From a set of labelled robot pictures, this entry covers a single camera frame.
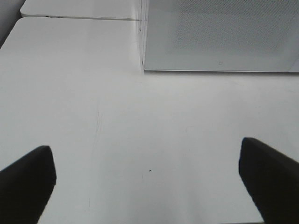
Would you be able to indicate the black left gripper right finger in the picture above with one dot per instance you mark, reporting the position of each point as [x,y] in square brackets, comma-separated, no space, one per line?
[272,181]

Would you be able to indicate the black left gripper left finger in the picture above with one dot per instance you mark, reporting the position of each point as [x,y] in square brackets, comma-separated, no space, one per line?
[26,186]

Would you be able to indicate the white microwave oven body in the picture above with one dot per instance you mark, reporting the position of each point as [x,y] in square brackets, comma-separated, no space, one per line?
[142,31]

